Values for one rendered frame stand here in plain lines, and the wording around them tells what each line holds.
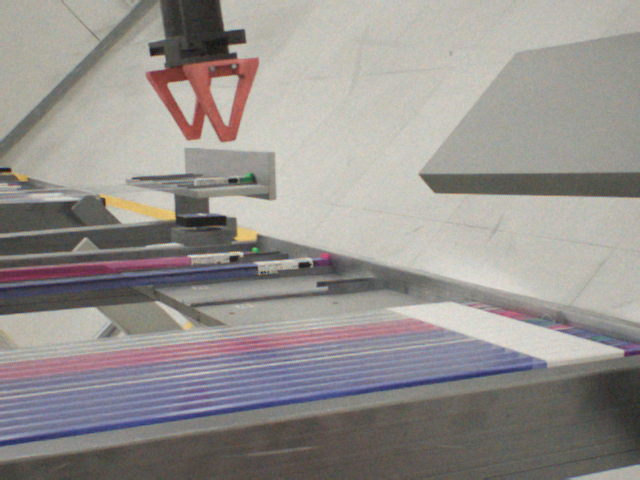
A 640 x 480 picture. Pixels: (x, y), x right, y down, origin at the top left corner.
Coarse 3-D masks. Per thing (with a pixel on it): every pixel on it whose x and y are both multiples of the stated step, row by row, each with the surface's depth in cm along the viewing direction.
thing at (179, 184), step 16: (240, 176) 141; (0, 192) 127; (16, 192) 127; (32, 192) 128; (48, 192) 129; (64, 192) 130; (80, 192) 131; (96, 192) 132; (112, 192) 133; (128, 192) 134
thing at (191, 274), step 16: (144, 272) 97; (160, 272) 97; (176, 272) 98; (192, 272) 99; (208, 272) 99; (224, 272) 100; (240, 272) 101; (256, 272) 102; (0, 288) 91; (16, 288) 91; (32, 288) 92; (48, 288) 93; (64, 288) 93; (80, 288) 94; (96, 288) 95; (112, 288) 95
